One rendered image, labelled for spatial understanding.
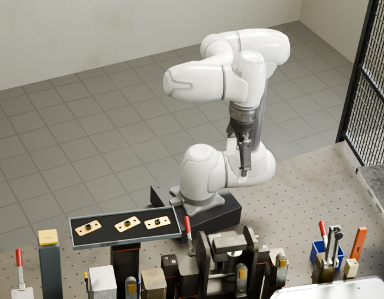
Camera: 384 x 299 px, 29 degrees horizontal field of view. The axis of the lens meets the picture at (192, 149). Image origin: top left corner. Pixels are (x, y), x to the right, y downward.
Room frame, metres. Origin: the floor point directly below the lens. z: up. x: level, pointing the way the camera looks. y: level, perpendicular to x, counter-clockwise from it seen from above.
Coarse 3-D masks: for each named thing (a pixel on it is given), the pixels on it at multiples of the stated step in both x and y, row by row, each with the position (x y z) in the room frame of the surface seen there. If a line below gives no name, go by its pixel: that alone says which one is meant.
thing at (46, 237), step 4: (40, 232) 1.74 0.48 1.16; (44, 232) 1.74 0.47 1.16; (48, 232) 1.74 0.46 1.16; (52, 232) 1.74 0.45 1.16; (56, 232) 1.75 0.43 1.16; (40, 236) 1.72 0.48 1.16; (44, 236) 1.72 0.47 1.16; (48, 236) 1.72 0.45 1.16; (52, 236) 1.73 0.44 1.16; (56, 236) 1.73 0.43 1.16; (40, 240) 1.70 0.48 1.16; (44, 240) 1.70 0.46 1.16; (48, 240) 1.70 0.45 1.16; (52, 240) 1.71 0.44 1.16; (56, 240) 1.71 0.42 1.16; (40, 244) 1.69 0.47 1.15; (44, 244) 1.69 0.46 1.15; (48, 244) 1.70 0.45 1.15
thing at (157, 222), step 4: (152, 220) 1.84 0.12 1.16; (156, 220) 1.83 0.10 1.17; (160, 220) 1.84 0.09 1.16; (164, 220) 1.84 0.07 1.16; (168, 220) 1.84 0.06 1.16; (152, 224) 1.82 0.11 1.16; (156, 224) 1.82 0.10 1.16; (160, 224) 1.82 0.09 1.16; (164, 224) 1.82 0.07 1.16; (148, 228) 1.80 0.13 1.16
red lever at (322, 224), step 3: (321, 222) 1.91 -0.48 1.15; (324, 222) 1.91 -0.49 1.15; (321, 225) 1.90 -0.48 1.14; (324, 225) 1.90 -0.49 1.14; (321, 228) 1.90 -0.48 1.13; (324, 228) 1.89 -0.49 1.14; (321, 231) 1.89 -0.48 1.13; (324, 231) 1.89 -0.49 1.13; (321, 234) 1.88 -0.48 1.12; (324, 234) 1.88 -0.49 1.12; (327, 234) 1.88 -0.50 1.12; (324, 237) 1.87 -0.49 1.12; (327, 237) 1.87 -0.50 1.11; (324, 240) 1.86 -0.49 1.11; (324, 243) 1.85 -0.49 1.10; (324, 246) 1.85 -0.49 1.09; (330, 258) 1.81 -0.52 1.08; (330, 261) 1.80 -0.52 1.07; (330, 264) 1.79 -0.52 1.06
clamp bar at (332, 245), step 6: (330, 228) 1.82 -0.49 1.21; (336, 228) 1.83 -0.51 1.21; (330, 234) 1.81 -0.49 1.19; (336, 234) 1.79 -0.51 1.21; (342, 234) 1.79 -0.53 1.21; (330, 240) 1.80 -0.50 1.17; (336, 240) 1.82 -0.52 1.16; (330, 246) 1.80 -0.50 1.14; (336, 246) 1.81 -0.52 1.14; (330, 252) 1.81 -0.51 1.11; (336, 252) 1.80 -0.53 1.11; (336, 258) 1.80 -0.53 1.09
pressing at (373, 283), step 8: (344, 280) 1.78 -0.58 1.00; (352, 280) 1.78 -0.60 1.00; (360, 280) 1.79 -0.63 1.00; (368, 280) 1.79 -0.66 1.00; (376, 280) 1.80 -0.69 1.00; (288, 288) 1.72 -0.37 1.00; (296, 288) 1.72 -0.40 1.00; (304, 288) 1.73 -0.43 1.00; (312, 288) 1.73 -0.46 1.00; (320, 288) 1.73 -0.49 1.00; (328, 288) 1.74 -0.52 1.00; (336, 288) 1.74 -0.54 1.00; (344, 288) 1.74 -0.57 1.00; (352, 288) 1.75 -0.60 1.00; (360, 288) 1.75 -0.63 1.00; (368, 288) 1.75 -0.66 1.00; (376, 288) 1.76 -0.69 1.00; (272, 296) 1.68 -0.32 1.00; (280, 296) 1.69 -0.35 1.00; (288, 296) 1.69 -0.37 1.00; (296, 296) 1.69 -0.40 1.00; (304, 296) 1.69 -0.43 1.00; (312, 296) 1.70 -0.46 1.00; (320, 296) 1.70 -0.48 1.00; (328, 296) 1.70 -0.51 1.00; (336, 296) 1.71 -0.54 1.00; (344, 296) 1.71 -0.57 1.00; (352, 296) 1.71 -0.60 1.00; (360, 296) 1.72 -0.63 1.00; (368, 296) 1.72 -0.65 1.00; (376, 296) 1.72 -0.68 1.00
